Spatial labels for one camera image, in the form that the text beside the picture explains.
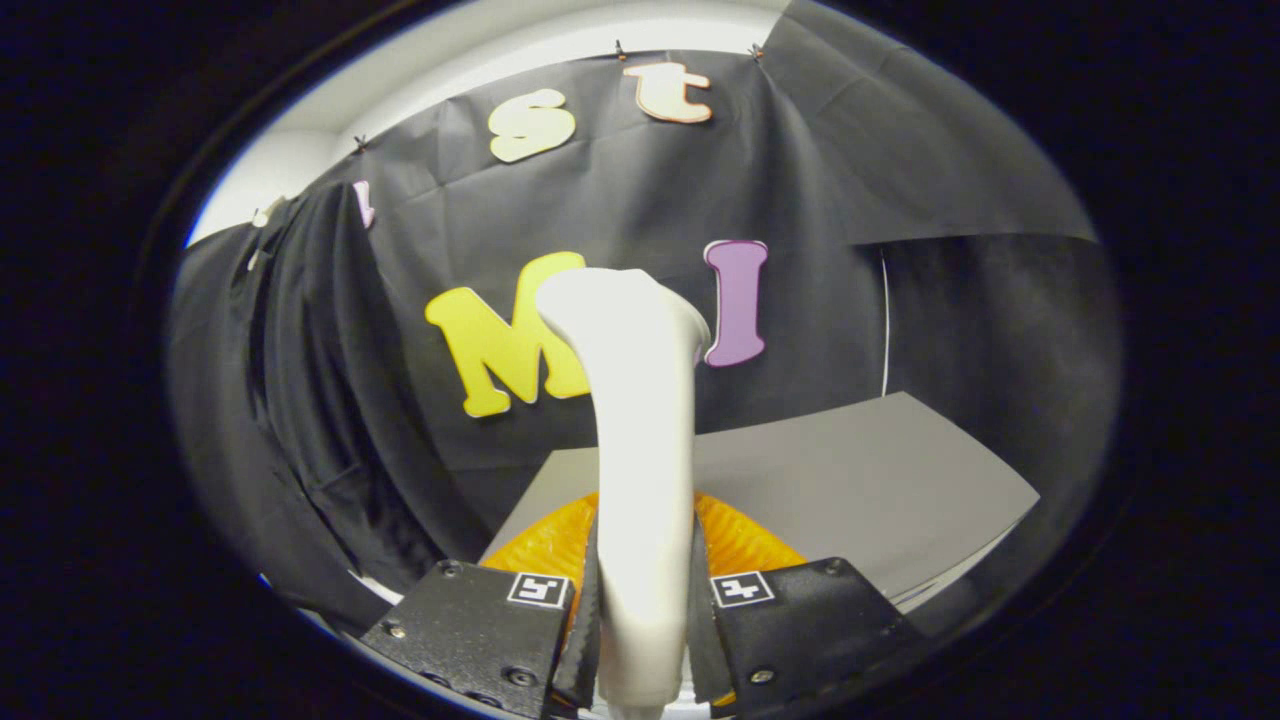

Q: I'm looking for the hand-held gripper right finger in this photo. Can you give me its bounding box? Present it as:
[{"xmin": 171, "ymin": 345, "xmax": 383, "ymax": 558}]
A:
[{"xmin": 688, "ymin": 490, "xmax": 926, "ymax": 716}]

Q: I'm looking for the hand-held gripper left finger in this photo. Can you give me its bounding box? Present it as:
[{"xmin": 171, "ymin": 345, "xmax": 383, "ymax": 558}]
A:
[{"xmin": 360, "ymin": 490, "xmax": 601, "ymax": 720}]

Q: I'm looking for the white garment steamer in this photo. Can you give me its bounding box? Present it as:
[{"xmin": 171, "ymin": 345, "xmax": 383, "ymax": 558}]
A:
[{"xmin": 535, "ymin": 267, "xmax": 713, "ymax": 720}]

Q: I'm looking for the black suit jacket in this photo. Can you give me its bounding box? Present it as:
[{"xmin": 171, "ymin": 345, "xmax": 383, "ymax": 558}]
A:
[{"xmin": 240, "ymin": 180, "xmax": 491, "ymax": 621}]

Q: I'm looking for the grey cabinet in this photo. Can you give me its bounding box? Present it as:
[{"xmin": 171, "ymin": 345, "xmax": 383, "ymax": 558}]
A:
[{"xmin": 480, "ymin": 392, "xmax": 1041, "ymax": 611}]

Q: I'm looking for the black backdrop cloth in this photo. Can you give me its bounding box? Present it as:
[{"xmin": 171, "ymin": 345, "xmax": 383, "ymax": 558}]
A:
[{"xmin": 165, "ymin": 0, "xmax": 1121, "ymax": 641}]

